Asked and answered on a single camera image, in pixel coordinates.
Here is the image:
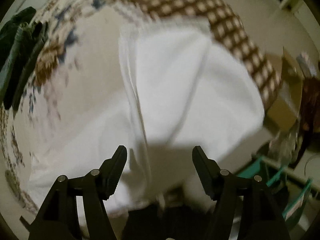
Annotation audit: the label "brown cardboard box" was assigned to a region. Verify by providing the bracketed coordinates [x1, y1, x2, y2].
[266, 48, 304, 132]

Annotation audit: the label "dark green blanket pile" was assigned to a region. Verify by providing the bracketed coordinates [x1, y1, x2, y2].
[1, 7, 48, 111]

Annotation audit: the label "white pants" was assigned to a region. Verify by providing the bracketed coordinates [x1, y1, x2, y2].
[28, 22, 264, 212]

